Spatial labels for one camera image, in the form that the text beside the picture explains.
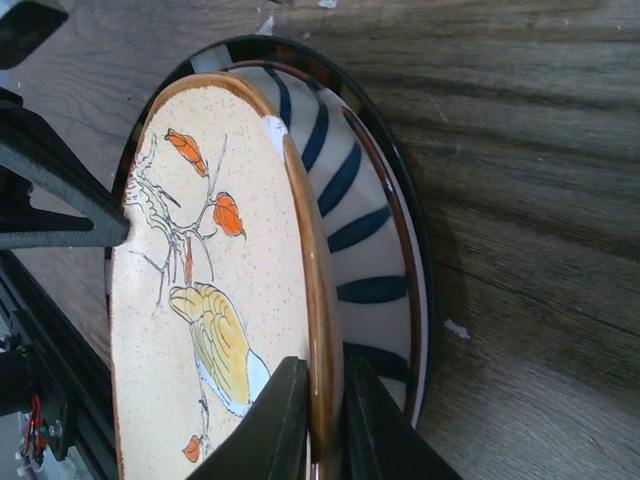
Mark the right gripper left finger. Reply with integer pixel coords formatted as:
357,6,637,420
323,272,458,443
191,356,310,480

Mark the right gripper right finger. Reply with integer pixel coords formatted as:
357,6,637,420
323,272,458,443
342,345,462,480

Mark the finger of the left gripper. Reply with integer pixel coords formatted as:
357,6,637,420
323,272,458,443
1,88,130,250

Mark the beige bird pattern plate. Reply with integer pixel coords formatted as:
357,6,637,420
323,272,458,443
109,73,343,479

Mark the blue striped white plate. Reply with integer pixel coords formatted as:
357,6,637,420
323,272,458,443
227,60,430,425

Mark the dark checkered rim plate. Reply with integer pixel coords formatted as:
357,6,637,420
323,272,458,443
103,35,437,431

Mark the black aluminium frame rail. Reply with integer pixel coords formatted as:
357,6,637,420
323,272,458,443
1,251,118,479

